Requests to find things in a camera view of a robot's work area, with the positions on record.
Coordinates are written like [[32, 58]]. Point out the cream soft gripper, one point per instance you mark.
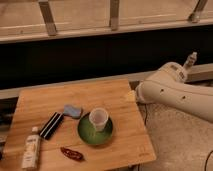
[[130, 96]]

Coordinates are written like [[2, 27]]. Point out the red chili pepper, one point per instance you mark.
[[74, 155]]

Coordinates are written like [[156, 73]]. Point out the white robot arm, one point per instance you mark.
[[168, 86]]

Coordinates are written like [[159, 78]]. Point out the white ceramic cup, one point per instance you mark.
[[98, 117]]

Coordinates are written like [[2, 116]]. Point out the green plate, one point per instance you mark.
[[90, 136]]

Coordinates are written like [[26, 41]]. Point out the blue sponge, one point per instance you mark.
[[72, 111]]

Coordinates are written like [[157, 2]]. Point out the clear bottle on ledge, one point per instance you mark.
[[191, 59]]

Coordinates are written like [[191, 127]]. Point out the black striped box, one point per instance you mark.
[[50, 127]]

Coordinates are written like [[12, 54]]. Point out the white plastic bottle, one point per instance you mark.
[[31, 150]]

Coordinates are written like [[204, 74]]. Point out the middle metal railing post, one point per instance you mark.
[[114, 14]]

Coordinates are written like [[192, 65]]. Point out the metal railing post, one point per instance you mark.
[[114, 14], [47, 17], [194, 17]]

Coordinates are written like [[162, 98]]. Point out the left metal railing post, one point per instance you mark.
[[47, 17]]

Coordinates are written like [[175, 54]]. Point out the right metal railing post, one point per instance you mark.
[[194, 17]]

